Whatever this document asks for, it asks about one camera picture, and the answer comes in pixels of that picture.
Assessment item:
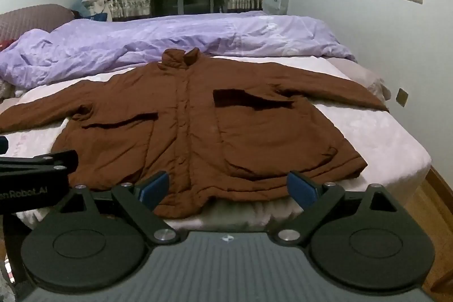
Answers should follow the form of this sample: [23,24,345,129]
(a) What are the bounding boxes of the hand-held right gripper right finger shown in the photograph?
[277,172,404,247]

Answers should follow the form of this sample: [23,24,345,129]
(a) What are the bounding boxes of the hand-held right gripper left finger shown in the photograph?
[58,171,182,246]

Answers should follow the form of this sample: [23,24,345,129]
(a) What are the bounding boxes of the brown jacket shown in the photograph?
[0,48,390,219]

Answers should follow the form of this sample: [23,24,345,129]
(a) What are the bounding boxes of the pile of blue clothes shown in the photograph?
[71,0,108,22]

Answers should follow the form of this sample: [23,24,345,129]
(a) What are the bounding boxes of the grey fleece blanket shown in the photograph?
[0,79,22,102]

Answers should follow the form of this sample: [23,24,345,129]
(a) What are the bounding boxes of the pale pink bed sheet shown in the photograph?
[0,54,432,235]

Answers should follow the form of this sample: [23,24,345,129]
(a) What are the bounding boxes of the mauve under blanket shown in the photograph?
[320,56,392,101]

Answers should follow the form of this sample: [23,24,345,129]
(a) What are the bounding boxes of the brown quilted headboard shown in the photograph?
[0,4,75,44]

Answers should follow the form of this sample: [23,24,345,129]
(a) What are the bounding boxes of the purple duvet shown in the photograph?
[0,10,356,90]

